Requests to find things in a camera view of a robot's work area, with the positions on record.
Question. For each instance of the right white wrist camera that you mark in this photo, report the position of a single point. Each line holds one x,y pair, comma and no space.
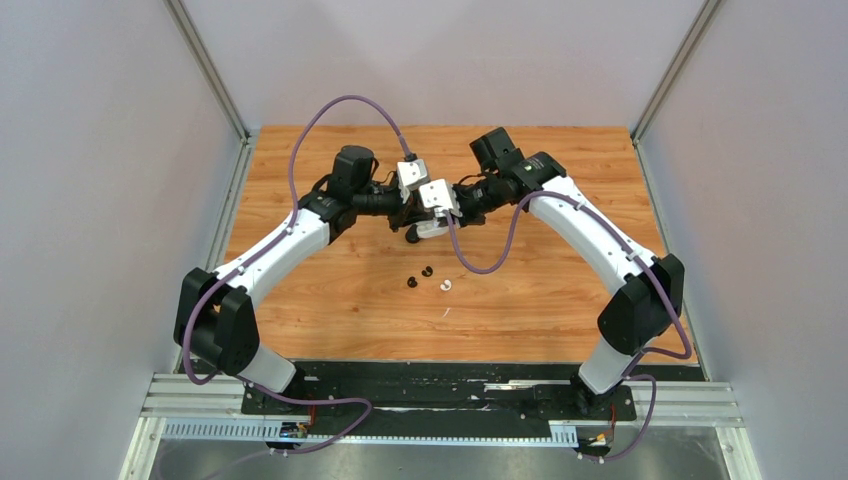
439,198

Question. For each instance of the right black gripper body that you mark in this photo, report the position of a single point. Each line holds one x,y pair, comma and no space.
474,201

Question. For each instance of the black earbud charging case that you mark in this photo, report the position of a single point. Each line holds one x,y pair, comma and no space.
412,235

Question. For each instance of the aluminium frame post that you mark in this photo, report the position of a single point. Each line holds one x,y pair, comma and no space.
691,39
199,51

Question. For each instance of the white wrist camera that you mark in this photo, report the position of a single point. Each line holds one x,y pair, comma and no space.
410,176
439,198

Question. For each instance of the right aluminium frame post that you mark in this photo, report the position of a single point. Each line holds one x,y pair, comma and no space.
691,39

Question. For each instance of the left aluminium frame post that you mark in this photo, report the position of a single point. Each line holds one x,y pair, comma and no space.
199,51

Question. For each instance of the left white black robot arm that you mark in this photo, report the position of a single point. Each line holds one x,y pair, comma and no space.
216,314

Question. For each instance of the white earbud charging case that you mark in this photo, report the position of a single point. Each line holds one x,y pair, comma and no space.
431,228

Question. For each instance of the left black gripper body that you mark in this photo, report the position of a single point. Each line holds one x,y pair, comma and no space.
400,217

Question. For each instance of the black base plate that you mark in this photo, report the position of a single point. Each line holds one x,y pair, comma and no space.
353,419

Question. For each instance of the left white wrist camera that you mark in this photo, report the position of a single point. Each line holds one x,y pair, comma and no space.
410,176

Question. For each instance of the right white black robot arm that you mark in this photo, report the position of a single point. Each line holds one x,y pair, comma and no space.
646,290

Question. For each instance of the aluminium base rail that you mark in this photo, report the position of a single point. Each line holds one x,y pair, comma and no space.
670,403

